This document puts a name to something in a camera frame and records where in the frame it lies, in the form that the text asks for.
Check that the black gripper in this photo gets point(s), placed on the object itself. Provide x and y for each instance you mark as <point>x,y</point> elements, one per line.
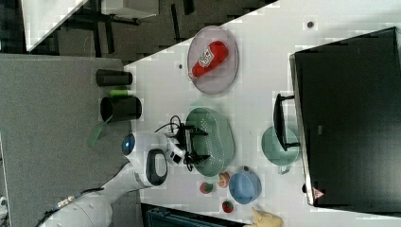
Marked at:
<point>183,136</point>

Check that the mint green plastic strainer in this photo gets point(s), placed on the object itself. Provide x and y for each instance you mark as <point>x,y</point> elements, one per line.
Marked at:
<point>218,143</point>

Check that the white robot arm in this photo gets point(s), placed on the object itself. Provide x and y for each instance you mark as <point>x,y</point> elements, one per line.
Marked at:
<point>149,154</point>

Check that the red green strawberry toy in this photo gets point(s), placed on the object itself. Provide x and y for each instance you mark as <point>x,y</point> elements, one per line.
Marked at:
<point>206,188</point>

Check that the orange slice toy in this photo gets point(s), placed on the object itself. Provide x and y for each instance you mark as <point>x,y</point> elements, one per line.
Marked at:
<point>224,179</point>

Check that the blue plastic bowl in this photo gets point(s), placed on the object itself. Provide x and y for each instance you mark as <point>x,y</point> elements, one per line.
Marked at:
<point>245,186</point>

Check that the grey round plate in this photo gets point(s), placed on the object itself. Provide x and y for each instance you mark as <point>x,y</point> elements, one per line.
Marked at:
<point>221,78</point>

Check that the mint green plastic cup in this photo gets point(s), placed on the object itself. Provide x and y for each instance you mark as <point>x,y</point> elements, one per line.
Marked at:
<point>276,154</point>

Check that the dark teal crate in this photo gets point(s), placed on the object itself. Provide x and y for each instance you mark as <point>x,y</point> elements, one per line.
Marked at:
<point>160,217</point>

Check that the black pen holder cup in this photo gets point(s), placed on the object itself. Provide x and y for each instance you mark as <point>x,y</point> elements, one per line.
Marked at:
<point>120,109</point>

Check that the red plush ketchup bottle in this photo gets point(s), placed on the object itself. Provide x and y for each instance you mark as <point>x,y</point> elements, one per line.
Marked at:
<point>212,56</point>

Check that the green bottle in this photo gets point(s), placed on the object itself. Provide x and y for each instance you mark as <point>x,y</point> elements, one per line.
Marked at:
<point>121,93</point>

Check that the green flat spatula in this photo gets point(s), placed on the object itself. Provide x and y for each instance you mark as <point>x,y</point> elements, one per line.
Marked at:
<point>96,131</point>

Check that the yellow plush toy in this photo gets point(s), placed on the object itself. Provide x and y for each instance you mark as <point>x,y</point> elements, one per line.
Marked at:
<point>264,219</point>

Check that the black cylindrical cup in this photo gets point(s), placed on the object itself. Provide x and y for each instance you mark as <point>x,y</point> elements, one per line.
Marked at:
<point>113,78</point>

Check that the black toaster oven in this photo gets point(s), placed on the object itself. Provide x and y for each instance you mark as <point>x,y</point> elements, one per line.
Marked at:
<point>348,107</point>

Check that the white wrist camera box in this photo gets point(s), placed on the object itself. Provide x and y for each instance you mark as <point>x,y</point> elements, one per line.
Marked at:
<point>174,152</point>

